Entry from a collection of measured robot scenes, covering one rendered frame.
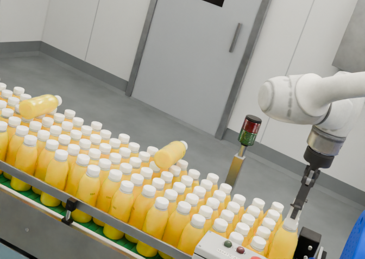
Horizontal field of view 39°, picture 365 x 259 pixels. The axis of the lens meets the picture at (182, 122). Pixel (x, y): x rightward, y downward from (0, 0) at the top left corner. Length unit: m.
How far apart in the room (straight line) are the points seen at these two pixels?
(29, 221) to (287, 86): 0.92
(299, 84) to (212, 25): 4.03
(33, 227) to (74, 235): 0.15
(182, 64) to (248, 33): 0.79
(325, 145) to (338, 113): 0.10
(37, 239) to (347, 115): 1.00
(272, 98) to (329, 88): 0.13
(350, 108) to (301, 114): 0.15
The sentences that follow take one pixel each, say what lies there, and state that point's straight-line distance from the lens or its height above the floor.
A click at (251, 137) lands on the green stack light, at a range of 1.87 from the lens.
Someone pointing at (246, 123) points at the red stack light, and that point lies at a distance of 1.86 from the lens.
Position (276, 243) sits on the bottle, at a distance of 1.48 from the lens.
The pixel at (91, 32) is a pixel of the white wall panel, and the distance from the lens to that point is 6.03.
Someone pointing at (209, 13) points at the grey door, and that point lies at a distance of 5.20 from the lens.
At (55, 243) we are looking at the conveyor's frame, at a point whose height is 0.82.
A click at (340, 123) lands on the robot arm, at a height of 1.48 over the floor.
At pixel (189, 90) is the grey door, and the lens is 5.33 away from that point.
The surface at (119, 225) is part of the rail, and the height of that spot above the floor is 0.96.
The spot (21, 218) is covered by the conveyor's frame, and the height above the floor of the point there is 0.84.
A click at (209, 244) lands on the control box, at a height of 1.10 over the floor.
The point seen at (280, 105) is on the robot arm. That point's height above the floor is 1.50.
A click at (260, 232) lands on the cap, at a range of 1.52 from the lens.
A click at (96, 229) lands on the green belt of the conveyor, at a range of 1.62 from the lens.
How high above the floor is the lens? 1.78
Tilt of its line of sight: 19 degrees down
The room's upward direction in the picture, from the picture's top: 18 degrees clockwise
